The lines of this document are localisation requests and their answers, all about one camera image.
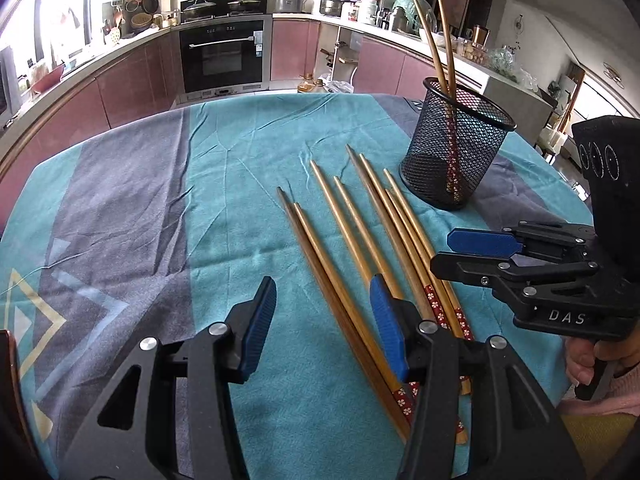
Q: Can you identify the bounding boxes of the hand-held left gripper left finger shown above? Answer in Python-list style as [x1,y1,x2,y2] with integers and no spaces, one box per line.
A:
[57,276,278,480]

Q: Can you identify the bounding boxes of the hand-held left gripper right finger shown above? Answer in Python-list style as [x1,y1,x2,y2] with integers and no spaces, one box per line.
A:
[369,274,586,480]

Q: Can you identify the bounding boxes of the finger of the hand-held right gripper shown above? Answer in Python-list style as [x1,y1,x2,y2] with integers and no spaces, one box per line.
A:
[431,252,599,312]
[447,220,597,262]

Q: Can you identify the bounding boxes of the bunch of wooden chopsticks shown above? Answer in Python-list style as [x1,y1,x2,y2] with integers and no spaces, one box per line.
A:
[276,144,476,447]

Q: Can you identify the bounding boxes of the black mesh utensil holder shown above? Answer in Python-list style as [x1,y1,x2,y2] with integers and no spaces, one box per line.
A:
[400,76,517,211]

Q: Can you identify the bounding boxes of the floral-tipped wooden chopstick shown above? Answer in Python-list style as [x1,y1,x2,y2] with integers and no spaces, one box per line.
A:
[410,0,461,201]
[436,0,463,201]

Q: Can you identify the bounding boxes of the person's right hand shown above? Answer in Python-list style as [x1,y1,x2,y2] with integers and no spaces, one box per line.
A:
[565,337,597,385]

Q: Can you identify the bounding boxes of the teal grey printed tablecloth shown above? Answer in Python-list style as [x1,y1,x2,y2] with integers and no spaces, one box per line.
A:
[0,92,601,480]

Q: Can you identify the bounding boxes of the clear food container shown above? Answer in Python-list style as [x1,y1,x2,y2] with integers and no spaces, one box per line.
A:
[457,37,489,64]

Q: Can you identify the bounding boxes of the white plastic bag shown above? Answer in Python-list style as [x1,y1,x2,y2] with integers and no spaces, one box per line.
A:
[320,75,354,94]

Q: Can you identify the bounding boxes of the yellow cloth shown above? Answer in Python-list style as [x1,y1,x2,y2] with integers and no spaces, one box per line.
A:
[560,412,637,480]

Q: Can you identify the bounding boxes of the pink white kettle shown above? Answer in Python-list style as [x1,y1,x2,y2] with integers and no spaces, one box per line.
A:
[360,0,385,25]

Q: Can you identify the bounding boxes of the black built-in oven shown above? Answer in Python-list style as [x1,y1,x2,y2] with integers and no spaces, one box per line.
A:
[178,19,267,95]

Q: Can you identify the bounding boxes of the pink kitchen cabinets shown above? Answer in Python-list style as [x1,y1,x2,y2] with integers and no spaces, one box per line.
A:
[0,15,557,221]

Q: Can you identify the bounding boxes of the pink bowl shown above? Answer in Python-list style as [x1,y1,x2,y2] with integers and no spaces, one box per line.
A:
[30,62,66,92]

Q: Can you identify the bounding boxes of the white microwave oven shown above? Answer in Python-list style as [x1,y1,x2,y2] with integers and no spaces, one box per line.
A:
[0,45,25,128]

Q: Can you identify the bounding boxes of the kitchen window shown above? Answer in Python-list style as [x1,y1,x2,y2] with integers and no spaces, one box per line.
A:
[27,0,108,63]

